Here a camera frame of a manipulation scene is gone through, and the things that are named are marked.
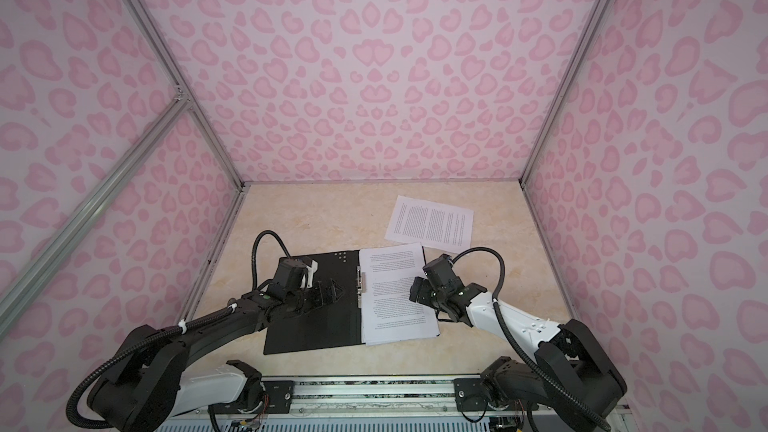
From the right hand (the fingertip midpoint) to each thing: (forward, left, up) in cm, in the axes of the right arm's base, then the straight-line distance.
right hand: (421, 292), depth 86 cm
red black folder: (-8, +24, -4) cm, 26 cm away
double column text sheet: (+28, -5, -4) cm, 28 cm away
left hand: (-1, +24, 0) cm, 24 cm away
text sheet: (-5, +10, -4) cm, 12 cm away
